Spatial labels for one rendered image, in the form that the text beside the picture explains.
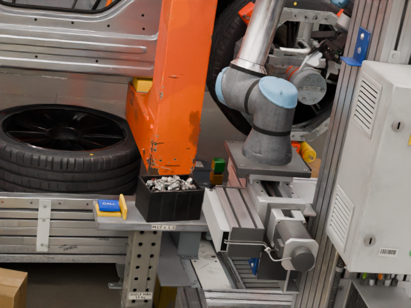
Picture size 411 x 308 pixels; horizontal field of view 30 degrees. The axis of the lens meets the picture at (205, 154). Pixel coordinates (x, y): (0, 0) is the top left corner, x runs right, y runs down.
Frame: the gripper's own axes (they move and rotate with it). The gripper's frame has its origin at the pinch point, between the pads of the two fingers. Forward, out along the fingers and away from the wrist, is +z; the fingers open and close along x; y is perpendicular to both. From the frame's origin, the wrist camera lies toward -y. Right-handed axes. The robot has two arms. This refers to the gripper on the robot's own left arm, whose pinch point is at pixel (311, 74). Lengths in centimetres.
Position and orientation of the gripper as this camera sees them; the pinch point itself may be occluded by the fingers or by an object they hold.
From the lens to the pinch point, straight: 281.1
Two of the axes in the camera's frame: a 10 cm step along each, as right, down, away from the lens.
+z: -4.8, 8.2, 3.2
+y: 5.2, 5.6, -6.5
